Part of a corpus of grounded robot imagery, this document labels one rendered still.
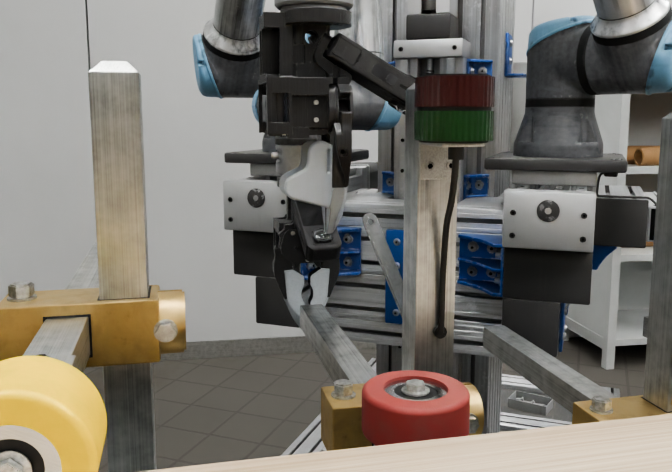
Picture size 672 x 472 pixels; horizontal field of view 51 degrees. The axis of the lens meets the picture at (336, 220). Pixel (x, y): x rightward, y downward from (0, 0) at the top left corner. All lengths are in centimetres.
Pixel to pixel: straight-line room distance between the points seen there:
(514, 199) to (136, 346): 71
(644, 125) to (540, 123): 255
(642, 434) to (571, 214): 63
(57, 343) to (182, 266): 275
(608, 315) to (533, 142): 213
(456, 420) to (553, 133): 78
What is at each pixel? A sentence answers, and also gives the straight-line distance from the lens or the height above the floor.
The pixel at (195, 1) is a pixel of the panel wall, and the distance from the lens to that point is 320.
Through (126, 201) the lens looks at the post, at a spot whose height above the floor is 104.
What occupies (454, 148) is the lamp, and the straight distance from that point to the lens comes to 54.
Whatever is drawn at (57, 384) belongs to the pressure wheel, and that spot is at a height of 97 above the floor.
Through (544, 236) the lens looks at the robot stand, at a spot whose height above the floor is 92.
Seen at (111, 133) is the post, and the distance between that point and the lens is 54.
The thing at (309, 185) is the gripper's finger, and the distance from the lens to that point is 67.
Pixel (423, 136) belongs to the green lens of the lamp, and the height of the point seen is 109.
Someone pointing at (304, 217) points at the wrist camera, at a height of 98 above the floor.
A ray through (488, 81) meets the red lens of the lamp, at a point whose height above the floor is 113.
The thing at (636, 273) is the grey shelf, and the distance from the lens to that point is 386.
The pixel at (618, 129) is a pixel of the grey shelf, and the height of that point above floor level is 105.
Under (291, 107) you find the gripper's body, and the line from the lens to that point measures 65.
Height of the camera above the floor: 111
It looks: 8 degrees down
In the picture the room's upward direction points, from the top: straight up
